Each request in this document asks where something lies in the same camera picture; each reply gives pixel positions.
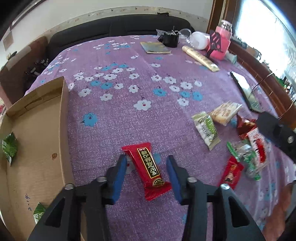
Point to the black phone stand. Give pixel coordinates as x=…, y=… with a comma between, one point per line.
x=215, y=43

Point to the small green snack packet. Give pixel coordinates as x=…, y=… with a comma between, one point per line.
x=38, y=212

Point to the brown armchair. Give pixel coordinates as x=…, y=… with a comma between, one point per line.
x=13, y=72

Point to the olive notebook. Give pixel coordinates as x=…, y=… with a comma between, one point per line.
x=155, y=48

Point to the dark red foil snack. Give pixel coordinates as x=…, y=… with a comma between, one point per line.
x=244, y=126

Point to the white round jar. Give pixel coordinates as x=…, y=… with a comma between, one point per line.
x=199, y=40

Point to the red black-label snack bar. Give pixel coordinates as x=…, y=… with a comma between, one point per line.
x=150, y=175

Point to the eyeglasses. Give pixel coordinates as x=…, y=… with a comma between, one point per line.
x=282, y=103

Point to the black mug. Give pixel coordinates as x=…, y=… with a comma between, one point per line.
x=168, y=38

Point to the green clear candy wrapper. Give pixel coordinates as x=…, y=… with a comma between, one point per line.
x=244, y=154

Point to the pink thermos bottle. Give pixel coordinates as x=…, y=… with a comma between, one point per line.
x=224, y=28

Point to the beige wafer snack pack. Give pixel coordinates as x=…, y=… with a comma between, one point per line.
x=225, y=112

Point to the green white snack packet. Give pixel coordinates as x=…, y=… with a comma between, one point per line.
x=206, y=128

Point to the black bag with straps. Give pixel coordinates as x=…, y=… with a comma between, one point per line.
x=37, y=68

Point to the small wall plaque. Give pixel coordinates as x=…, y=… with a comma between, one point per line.
x=8, y=41

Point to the green peas snack packet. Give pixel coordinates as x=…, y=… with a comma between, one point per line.
x=10, y=147

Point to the white red snack sachet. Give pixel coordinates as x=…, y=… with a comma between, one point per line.
x=258, y=144

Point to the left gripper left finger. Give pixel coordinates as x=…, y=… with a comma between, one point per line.
x=62, y=219

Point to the black sofa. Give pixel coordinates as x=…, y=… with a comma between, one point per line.
x=113, y=27

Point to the red portrait snack packet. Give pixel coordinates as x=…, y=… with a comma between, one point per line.
x=232, y=173

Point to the purple floral tablecloth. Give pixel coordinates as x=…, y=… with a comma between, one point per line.
x=119, y=95

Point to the cardboard tray box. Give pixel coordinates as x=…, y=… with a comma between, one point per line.
x=42, y=165

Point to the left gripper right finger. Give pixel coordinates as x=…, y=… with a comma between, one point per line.
x=230, y=219

